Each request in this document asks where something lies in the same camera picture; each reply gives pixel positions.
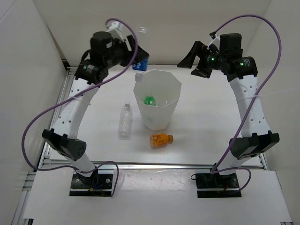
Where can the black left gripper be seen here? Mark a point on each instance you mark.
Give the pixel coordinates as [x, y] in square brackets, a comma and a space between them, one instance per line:
[129, 54]

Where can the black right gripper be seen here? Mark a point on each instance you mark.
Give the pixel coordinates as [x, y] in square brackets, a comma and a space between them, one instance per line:
[198, 48]

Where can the blue label clear plastic bottle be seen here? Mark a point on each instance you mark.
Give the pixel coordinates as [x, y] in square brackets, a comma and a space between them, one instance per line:
[140, 65]

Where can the green plastic soda bottle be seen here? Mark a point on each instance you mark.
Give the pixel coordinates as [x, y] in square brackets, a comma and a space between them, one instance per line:
[150, 100]

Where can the clear unlabelled plastic bottle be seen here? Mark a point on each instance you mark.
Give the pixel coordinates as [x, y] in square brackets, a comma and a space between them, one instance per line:
[125, 122]

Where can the orange plastic bottle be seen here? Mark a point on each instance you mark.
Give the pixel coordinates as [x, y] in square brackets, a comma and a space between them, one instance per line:
[160, 140]

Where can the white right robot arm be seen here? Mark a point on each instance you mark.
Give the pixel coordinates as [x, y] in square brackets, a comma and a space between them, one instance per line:
[254, 136]

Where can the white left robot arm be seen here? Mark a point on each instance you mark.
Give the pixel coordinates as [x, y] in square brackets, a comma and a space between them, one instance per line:
[107, 49]

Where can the white octagonal bin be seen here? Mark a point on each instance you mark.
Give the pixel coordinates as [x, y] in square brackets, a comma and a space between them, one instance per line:
[161, 85]

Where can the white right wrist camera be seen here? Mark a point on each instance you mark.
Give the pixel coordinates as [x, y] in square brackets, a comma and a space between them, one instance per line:
[215, 39]

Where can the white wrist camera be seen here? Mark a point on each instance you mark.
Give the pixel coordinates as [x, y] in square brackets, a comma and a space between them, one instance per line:
[215, 39]
[115, 29]

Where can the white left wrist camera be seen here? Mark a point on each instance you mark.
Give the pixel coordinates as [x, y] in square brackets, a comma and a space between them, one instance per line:
[115, 29]

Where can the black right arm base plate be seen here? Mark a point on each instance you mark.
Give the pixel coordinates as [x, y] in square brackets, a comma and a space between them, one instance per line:
[217, 186]

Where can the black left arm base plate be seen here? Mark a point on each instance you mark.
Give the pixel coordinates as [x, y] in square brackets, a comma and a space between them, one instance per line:
[98, 185]

